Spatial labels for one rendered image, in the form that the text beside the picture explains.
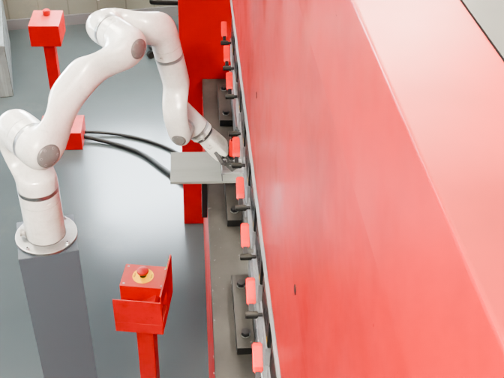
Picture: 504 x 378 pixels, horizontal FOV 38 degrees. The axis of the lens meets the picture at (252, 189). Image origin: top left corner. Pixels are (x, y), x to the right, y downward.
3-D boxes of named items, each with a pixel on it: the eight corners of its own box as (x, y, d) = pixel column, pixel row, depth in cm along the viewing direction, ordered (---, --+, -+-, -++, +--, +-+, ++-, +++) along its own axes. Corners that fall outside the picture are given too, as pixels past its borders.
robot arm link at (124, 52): (20, 157, 218) (49, 183, 209) (-8, 139, 208) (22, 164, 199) (128, 28, 223) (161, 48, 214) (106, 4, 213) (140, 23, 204)
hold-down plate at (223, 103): (217, 89, 332) (217, 83, 330) (229, 89, 333) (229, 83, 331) (220, 126, 309) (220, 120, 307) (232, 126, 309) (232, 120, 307)
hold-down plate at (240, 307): (231, 280, 238) (231, 274, 236) (247, 280, 238) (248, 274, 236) (236, 355, 214) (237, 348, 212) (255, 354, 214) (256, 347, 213)
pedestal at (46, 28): (45, 131, 456) (24, 4, 405) (86, 131, 458) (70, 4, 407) (40, 150, 441) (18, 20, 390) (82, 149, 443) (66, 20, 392)
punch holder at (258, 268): (253, 266, 200) (255, 220, 190) (283, 265, 201) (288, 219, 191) (257, 307, 189) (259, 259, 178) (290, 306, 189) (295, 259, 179)
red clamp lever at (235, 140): (230, 136, 224) (232, 167, 222) (244, 136, 224) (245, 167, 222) (230, 138, 225) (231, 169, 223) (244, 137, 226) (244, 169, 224)
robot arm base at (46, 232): (16, 261, 224) (6, 214, 212) (14, 221, 238) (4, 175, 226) (80, 250, 228) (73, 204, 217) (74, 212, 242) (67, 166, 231)
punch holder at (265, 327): (259, 322, 185) (262, 274, 174) (292, 321, 185) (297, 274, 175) (264, 370, 173) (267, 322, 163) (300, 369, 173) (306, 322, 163)
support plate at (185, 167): (170, 154, 272) (170, 151, 271) (242, 153, 274) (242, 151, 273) (170, 184, 258) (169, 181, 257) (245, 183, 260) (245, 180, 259)
